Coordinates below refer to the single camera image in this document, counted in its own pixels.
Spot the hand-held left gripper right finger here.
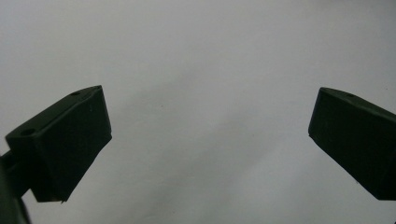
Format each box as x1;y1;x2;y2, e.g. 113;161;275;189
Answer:
307;87;396;202

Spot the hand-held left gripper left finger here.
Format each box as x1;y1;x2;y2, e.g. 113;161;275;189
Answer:
5;85;113;203

